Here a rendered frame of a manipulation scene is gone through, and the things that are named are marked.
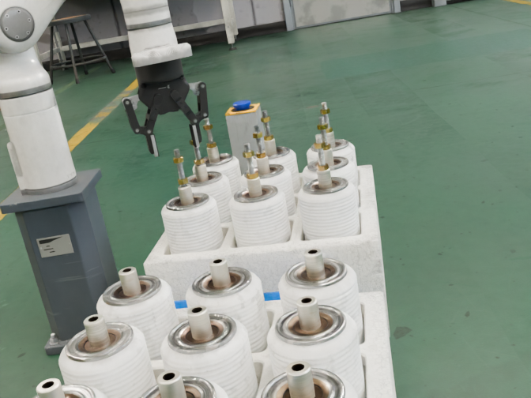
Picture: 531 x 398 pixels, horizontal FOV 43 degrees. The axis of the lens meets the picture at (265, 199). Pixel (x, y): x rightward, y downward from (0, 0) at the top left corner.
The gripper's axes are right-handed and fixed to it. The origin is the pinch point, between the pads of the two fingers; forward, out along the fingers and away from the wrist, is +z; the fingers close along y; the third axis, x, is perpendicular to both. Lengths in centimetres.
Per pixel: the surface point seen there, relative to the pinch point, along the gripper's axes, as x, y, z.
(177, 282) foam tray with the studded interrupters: 6.1, 5.5, 21.6
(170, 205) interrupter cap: 0.1, 3.1, 10.3
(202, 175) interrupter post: -9.3, -5.1, 9.4
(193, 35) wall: -490, -109, 26
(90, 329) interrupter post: 40.3, 19.3, 8.2
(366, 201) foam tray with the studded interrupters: 4.5, -31.0, 17.6
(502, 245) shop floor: 3, -60, 36
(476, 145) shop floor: -57, -96, 36
